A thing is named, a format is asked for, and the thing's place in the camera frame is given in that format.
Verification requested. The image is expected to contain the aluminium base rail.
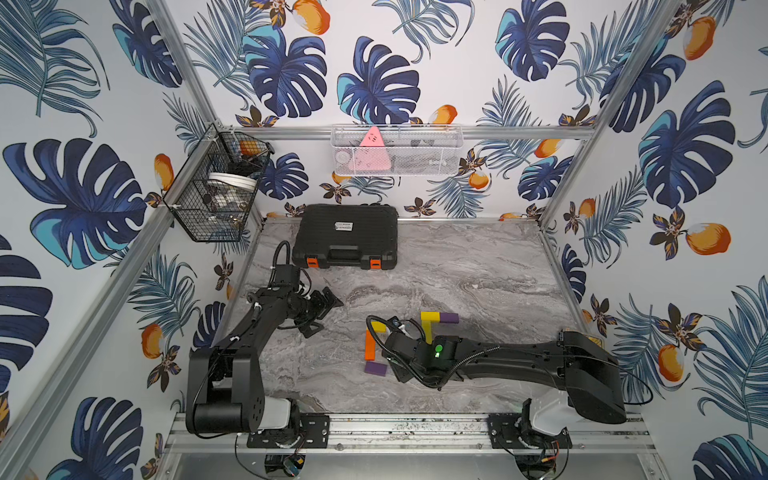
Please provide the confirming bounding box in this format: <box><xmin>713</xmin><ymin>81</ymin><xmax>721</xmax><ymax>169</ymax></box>
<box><xmin>165</xmin><ymin>414</ymin><xmax>656</xmax><ymax>454</ymax></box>

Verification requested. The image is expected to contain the purple short block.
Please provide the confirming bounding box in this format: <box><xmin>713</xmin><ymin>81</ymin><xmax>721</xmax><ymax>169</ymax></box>
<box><xmin>439</xmin><ymin>312</ymin><xmax>460</xmax><ymax>324</ymax></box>

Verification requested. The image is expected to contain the long yellow block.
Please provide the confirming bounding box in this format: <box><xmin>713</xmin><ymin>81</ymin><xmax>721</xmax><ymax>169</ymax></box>
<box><xmin>421</xmin><ymin>321</ymin><xmax>433</xmax><ymax>344</ymax></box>

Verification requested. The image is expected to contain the short yellow block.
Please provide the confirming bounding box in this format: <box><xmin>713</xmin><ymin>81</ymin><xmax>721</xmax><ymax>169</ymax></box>
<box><xmin>420</xmin><ymin>312</ymin><xmax>441</xmax><ymax>323</ymax></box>
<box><xmin>371</xmin><ymin>321</ymin><xmax>388</xmax><ymax>333</ymax></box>

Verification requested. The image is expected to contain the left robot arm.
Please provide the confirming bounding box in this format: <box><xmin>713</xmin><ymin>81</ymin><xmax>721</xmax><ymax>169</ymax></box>
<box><xmin>185</xmin><ymin>287</ymin><xmax>344</xmax><ymax>438</ymax></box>

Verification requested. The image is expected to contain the dark purple block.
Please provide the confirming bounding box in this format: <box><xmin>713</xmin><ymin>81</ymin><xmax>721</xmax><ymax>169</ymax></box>
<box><xmin>364</xmin><ymin>361</ymin><xmax>388</xmax><ymax>377</ymax></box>

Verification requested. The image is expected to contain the orange block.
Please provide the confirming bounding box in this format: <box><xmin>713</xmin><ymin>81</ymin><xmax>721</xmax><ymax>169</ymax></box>
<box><xmin>364</xmin><ymin>331</ymin><xmax>377</xmax><ymax>362</ymax></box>

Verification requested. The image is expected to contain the black wire basket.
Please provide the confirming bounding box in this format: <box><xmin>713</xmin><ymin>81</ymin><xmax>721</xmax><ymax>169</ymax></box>
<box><xmin>163</xmin><ymin>124</ymin><xmax>275</xmax><ymax>243</ymax></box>

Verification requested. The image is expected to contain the pink triangle item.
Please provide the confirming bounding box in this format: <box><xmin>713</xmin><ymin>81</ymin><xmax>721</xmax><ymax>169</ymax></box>
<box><xmin>348</xmin><ymin>126</ymin><xmax>392</xmax><ymax>173</ymax></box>

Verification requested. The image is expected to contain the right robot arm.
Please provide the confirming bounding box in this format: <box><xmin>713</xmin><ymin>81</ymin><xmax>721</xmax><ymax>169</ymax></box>
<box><xmin>377</xmin><ymin>331</ymin><xmax>627</xmax><ymax>436</ymax></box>

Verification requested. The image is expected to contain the black plastic tool case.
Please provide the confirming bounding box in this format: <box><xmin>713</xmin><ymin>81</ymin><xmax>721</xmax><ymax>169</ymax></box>
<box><xmin>292</xmin><ymin>204</ymin><xmax>398</xmax><ymax>270</ymax></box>

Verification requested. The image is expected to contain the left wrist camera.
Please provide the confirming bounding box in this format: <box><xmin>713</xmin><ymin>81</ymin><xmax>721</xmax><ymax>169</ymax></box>
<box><xmin>268</xmin><ymin>264</ymin><xmax>302</xmax><ymax>292</ymax></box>

